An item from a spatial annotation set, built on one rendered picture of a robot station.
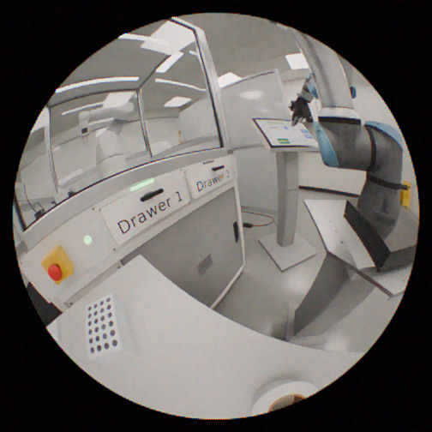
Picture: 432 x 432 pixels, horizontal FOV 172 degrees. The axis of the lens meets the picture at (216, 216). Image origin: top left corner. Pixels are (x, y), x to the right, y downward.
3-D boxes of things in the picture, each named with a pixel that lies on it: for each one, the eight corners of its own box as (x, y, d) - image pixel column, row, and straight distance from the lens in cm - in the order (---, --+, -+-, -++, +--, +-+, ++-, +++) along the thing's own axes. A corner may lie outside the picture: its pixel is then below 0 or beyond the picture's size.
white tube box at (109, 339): (138, 354, 26) (123, 348, 24) (105, 364, 31) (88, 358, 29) (123, 302, 33) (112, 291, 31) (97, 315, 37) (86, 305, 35)
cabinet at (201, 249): (248, 267, 127) (239, 177, 83) (167, 363, 109) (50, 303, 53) (181, 242, 180) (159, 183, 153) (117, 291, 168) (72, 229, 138)
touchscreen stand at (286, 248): (317, 254, 149) (332, 141, 113) (281, 272, 125) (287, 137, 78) (290, 230, 175) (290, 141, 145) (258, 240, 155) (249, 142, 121)
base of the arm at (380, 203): (376, 199, 58) (380, 170, 56) (405, 221, 51) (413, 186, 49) (348, 201, 48) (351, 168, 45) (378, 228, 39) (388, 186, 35)
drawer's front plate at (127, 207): (189, 201, 50) (182, 172, 48) (118, 246, 40) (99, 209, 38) (187, 201, 51) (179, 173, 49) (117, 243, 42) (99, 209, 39)
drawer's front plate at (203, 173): (232, 179, 73) (229, 159, 72) (195, 199, 51) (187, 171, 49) (230, 179, 74) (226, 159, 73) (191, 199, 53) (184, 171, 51)
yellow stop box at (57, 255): (74, 274, 39) (56, 249, 37) (57, 288, 42) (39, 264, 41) (75, 265, 44) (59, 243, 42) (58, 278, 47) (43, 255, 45)
